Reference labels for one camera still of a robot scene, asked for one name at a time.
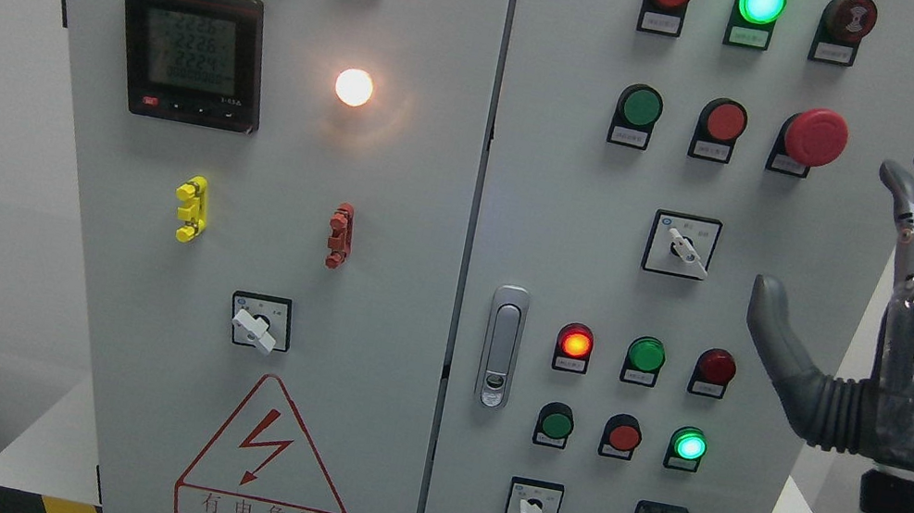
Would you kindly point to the lower green push button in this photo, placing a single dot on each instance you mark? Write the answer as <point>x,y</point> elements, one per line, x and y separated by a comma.
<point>554,425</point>

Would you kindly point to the silver door handle lock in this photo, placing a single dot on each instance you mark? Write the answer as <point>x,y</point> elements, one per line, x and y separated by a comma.
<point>501,345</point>

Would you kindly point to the red triangle warning sticker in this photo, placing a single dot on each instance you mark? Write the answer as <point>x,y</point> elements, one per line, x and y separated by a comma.
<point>262,460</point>

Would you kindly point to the red door clip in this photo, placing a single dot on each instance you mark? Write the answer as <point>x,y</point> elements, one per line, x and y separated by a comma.
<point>340,237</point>

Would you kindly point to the white glowing indicator light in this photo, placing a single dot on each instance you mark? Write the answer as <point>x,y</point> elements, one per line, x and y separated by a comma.
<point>354,87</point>

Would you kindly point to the lower lit green button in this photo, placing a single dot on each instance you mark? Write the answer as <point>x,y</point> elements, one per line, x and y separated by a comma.
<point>686,449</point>

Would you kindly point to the left door gray rotary switch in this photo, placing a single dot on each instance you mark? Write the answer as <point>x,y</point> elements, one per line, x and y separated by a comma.
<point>261,321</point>

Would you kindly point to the second row red push button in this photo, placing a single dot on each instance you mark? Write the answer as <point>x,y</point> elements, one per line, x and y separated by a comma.
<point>718,126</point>

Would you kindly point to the gray electrical control cabinet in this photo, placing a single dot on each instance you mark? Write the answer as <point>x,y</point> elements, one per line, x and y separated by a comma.
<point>482,160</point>

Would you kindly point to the yellow door clip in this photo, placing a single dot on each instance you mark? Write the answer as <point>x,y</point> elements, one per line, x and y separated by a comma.
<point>193,209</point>

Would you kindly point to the dark red buzzer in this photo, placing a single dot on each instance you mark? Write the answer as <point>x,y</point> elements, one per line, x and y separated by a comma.
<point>842,26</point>

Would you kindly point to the top right green lit indicator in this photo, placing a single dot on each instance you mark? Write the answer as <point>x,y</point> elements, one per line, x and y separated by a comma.
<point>751,23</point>

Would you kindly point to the lit red indicator light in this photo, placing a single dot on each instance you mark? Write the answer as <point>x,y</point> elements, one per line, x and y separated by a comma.
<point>575,344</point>

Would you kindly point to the lower red push button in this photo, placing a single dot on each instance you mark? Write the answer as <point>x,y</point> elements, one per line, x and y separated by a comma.
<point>621,436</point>

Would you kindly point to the second row green push button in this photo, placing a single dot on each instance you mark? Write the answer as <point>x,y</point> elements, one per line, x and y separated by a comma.
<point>635,116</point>

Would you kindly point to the middle green indicator light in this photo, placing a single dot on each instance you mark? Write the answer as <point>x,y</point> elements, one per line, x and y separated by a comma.
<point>643,362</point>

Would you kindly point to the black digital power meter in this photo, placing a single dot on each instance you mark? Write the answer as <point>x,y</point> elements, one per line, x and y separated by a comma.
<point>195,61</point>

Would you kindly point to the red emergency stop button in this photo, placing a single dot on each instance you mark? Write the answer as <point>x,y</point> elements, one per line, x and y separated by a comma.
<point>807,140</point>

